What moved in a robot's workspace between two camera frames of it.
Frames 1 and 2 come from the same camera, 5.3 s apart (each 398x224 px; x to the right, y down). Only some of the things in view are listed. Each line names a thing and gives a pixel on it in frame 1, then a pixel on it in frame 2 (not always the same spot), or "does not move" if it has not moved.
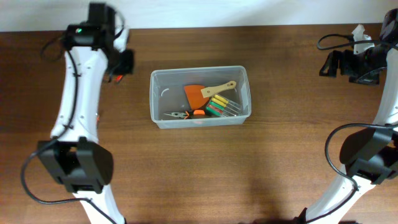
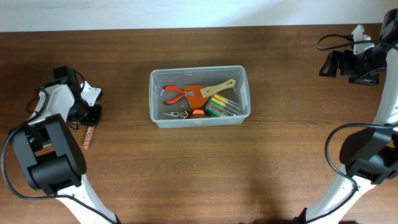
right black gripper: x=345 y=56 does not move
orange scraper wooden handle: x=198 y=98 does not move
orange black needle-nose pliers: x=188 y=114 does not move
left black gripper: x=130 y=66 to x=94 y=119
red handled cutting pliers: x=118 y=78 to x=185 y=93
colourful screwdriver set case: x=220 y=106 does not move
